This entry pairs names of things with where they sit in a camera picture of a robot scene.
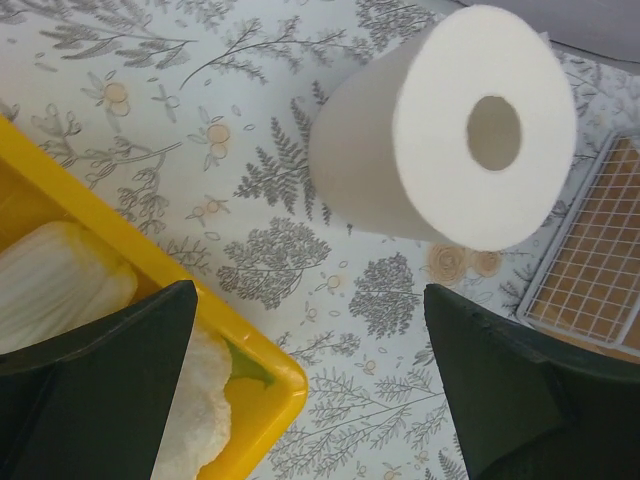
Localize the white garlic toy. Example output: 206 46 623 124
1 221 138 354

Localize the floral table mat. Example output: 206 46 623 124
1 1 639 479

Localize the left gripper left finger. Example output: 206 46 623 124
1 280 198 479

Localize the white cauliflower toy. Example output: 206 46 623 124
151 327 232 479

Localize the yellow plastic bin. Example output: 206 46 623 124
1 119 308 479

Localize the white wire wooden shelf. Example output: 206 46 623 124
516 130 639 363

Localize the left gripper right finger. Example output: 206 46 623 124
424 284 639 479

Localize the white paper towel roll back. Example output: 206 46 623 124
308 5 578 251

